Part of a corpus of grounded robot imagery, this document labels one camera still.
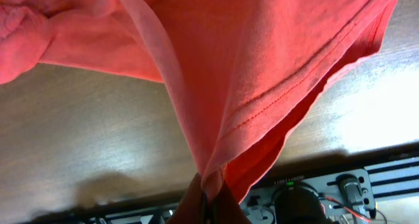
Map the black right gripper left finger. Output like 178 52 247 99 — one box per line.
166 174 206 224

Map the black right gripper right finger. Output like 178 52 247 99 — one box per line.
209 183 251 224

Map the red orange printed t-shirt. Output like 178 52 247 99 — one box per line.
1 0 398 201

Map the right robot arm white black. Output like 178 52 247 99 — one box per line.
166 174 329 224

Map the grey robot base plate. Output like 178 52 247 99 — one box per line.
32 151 418 224

